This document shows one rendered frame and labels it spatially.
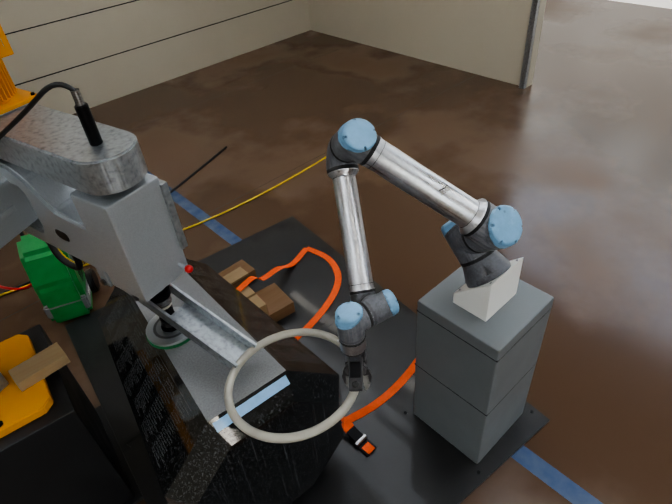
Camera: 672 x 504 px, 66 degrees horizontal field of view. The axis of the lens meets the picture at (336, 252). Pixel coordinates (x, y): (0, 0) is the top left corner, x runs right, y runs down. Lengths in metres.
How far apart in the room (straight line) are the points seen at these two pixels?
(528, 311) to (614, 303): 1.48
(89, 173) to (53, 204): 0.46
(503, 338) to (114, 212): 1.46
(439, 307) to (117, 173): 1.31
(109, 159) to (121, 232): 0.25
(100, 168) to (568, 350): 2.60
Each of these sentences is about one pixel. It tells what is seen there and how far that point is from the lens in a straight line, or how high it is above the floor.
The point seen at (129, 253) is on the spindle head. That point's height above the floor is 1.36.
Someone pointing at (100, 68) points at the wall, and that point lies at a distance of 7.07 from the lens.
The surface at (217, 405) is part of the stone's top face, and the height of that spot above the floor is 0.83.
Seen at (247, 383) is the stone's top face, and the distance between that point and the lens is 2.02.
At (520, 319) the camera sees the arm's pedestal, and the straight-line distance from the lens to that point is 2.19.
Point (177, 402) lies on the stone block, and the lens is 2.13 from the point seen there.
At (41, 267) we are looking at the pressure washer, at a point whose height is 0.43.
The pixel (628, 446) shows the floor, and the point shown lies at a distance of 3.01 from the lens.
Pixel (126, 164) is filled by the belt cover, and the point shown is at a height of 1.66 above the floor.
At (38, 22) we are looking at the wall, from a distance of 6.80.
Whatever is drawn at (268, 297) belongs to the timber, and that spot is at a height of 0.10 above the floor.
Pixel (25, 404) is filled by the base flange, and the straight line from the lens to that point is 2.40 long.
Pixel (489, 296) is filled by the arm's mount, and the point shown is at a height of 0.99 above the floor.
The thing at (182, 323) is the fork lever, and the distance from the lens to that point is 2.11.
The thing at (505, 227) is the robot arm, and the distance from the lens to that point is 1.89.
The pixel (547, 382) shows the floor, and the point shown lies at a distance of 3.11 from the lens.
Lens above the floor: 2.41
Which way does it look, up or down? 40 degrees down
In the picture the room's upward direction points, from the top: 6 degrees counter-clockwise
